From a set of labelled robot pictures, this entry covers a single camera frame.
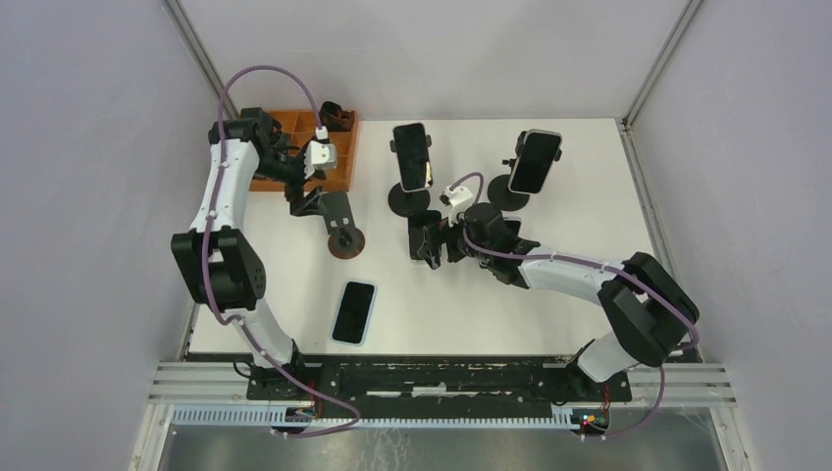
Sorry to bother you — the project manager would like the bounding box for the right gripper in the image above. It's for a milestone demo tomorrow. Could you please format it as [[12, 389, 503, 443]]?
[[418, 214, 493, 269]]

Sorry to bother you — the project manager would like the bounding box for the black phone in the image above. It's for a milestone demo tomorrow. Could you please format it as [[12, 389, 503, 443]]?
[[407, 210, 442, 262]]

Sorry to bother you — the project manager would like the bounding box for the wooden round base stand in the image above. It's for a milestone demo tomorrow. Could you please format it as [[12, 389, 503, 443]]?
[[319, 191, 366, 260]]

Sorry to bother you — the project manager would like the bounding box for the purple case phone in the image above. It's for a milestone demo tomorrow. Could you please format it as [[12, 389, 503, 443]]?
[[504, 218, 522, 236]]

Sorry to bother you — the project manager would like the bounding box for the light blue case phone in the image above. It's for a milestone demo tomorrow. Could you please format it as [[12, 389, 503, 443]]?
[[331, 281, 377, 345]]

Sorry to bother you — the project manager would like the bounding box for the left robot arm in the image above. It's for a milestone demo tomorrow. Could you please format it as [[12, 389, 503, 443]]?
[[171, 108, 338, 400]]

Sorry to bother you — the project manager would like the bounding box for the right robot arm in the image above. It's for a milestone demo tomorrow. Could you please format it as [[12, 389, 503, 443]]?
[[407, 203, 700, 400]]

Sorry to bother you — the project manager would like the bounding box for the black tall round stand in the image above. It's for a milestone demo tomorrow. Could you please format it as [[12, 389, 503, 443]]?
[[388, 139, 434, 217]]

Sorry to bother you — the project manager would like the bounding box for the phone on tall stand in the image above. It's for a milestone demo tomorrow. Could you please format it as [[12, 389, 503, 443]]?
[[392, 123, 433, 192]]

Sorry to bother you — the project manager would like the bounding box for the black right round stand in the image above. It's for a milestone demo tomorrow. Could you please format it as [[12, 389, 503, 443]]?
[[487, 131, 530, 212]]

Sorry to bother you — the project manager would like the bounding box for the white case phone right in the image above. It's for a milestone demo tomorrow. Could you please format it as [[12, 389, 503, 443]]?
[[508, 129, 563, 194]]

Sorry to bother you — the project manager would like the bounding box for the orange compartment tray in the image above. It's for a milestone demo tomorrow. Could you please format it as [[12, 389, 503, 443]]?
[[269, 110, 359, 191]]

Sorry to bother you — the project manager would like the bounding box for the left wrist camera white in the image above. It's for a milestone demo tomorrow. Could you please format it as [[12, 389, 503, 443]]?
[[304, 140, 338, 177]]

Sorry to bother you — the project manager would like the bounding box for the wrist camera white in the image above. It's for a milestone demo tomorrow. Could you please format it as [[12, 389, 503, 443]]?
[[304, 140, 338, 177], [440, 185, 475, 211]]

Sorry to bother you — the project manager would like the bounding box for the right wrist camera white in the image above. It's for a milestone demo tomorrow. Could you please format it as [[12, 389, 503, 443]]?
[[440, 185, 475, 211]]

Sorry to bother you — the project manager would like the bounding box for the light blue cable duct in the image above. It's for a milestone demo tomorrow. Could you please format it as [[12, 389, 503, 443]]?
[[171, 404, 579, 431]]

